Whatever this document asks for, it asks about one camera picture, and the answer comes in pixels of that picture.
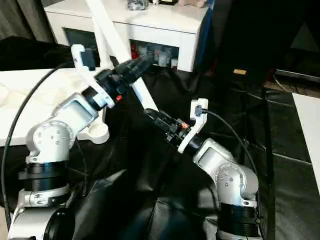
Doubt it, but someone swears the grey-green curtain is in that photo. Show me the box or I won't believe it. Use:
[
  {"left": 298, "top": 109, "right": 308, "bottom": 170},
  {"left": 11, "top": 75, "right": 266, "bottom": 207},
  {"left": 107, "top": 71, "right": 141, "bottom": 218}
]
[{"left": 0, "top": 0, "right": 55, "bottom": 43}]

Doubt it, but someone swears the black and white bundle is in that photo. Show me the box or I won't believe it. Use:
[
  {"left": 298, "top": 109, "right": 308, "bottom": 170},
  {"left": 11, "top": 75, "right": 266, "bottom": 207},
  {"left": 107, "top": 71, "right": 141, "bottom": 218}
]
[{"left": 127, "top": 0, "right": 150, "bottom": 11}]

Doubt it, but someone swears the white plastic table leg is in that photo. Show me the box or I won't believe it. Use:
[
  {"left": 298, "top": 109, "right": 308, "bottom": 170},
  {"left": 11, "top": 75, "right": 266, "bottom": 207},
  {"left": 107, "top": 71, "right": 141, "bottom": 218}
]
[
  {"left": 85, "top": 0, "right": 160, "bottom": 112},
  {"left": 92, "top": 19, "right": 113, "bottom": 70}
]

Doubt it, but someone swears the flat white board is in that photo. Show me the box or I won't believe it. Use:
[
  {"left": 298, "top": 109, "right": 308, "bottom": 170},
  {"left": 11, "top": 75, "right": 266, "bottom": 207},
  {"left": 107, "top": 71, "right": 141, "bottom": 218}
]
[{"left": 291, "top": 92, "right": 320, "bottom": 196}]

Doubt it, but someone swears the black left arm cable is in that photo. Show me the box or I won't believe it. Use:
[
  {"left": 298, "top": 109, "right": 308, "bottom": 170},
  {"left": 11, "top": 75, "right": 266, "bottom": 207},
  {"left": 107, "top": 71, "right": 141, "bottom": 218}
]
[{"left": 0, "top": 61, "right": 76, "bottom": 226}]

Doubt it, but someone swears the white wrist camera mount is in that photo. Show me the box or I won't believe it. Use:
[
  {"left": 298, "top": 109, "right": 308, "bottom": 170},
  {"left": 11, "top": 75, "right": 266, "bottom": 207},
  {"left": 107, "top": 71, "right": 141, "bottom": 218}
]
[
  {"left": 177, "top": 98, "right": 209, "bottom": 153},
  {"left": 70, "top": 44, "right": 114, "bottom": 109}
]

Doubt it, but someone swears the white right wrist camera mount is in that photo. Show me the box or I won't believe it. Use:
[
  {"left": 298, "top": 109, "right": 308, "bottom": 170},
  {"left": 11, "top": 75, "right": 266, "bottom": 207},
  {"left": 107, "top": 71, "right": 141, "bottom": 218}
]
[{"left": 177, "top": 98, "right": 209, "bottom": 153}]

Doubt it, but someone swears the black mat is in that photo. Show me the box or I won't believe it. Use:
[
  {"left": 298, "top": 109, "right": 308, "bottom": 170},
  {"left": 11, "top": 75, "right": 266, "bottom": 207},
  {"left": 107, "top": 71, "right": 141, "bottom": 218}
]
[{"left": 0, "top": 36, "right": 320, "bottom": 240}]

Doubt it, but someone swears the white cabinet with glass doors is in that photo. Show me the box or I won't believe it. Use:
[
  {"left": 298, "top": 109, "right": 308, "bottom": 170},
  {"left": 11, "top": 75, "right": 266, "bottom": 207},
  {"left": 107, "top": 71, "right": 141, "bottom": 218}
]
[{"left": 44, "top": 0, "right": 216, "bottom": 73}]

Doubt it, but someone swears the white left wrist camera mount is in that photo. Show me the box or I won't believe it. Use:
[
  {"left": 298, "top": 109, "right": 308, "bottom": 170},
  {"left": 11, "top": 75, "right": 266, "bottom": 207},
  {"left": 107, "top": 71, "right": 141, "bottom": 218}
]
[{"left": 70, "top": 44, "right": 114, "bottom": 109}]

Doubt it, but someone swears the white plastic table top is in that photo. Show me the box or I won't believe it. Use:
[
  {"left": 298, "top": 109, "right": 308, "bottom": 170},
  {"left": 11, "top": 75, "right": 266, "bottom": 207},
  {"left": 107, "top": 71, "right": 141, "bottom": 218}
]
[{"left": 0, "top": 67, "right": 111, "bottom": 146}]

